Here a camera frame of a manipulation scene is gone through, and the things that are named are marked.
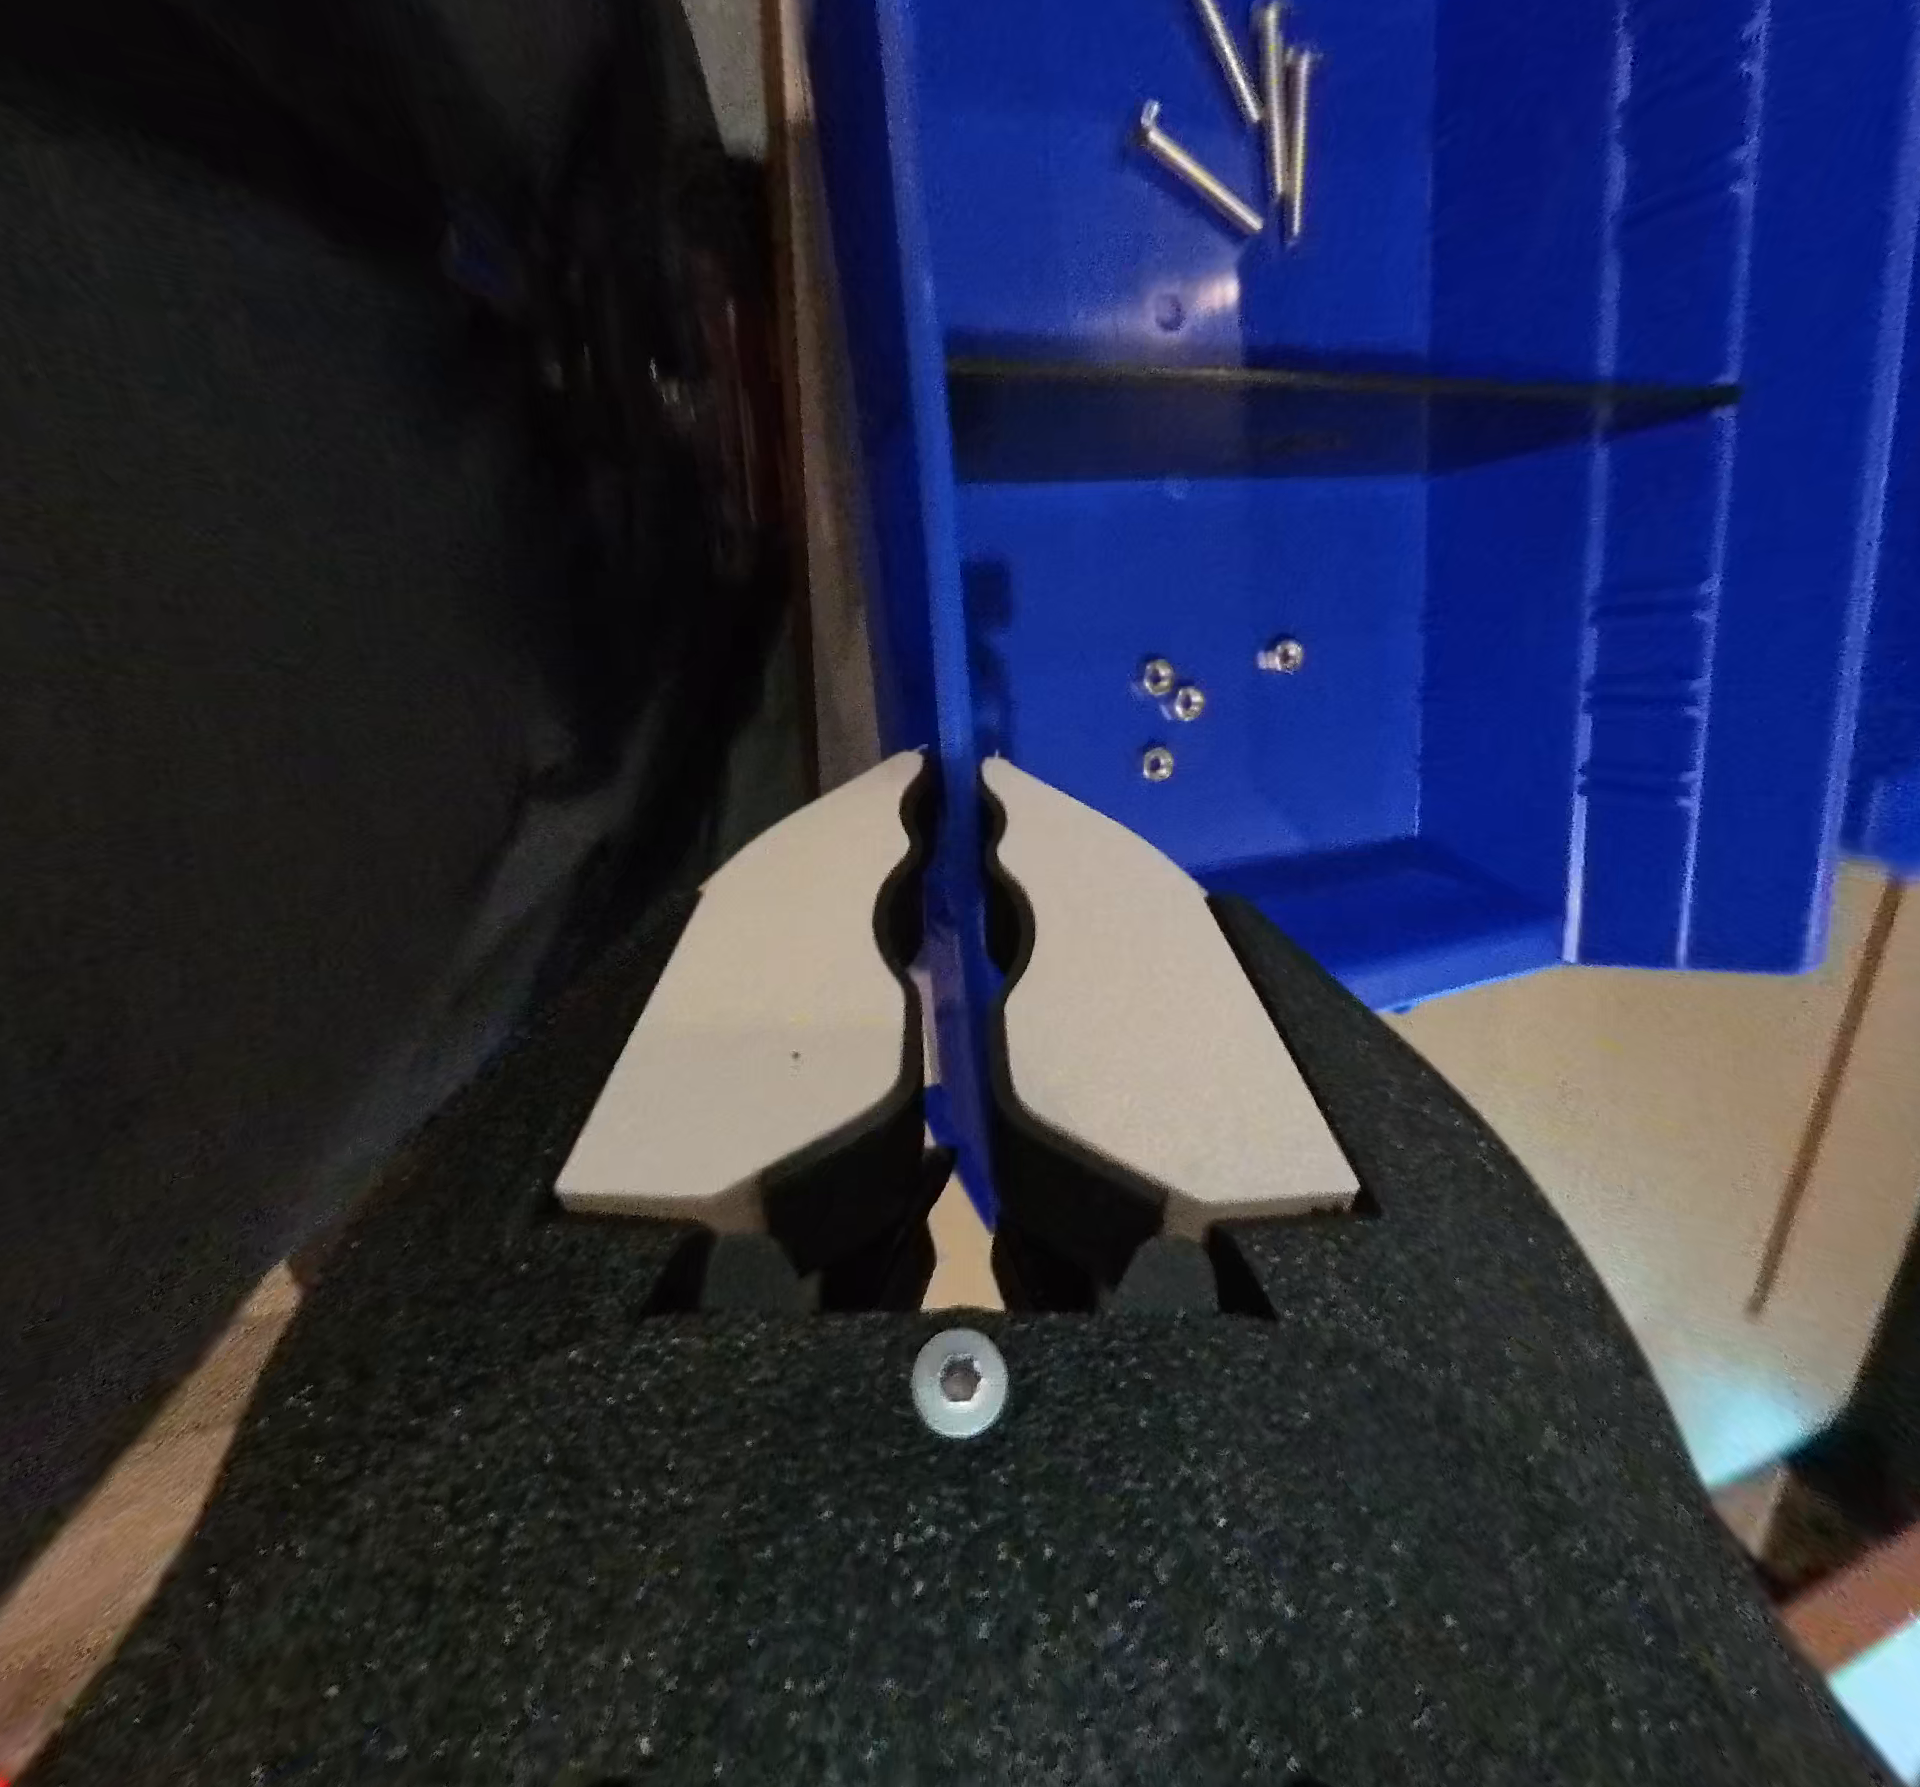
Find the silver bolt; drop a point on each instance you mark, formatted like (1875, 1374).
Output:
(1275, 87)
(1214, 23)
(1201, 178)
(1294, 140)

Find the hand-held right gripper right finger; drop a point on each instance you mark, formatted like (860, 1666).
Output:
(1170, 1038)

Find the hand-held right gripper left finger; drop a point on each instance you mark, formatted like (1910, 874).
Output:
(735, 1038)

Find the blue plastic bin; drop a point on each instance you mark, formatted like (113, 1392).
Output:
(1504, 618)

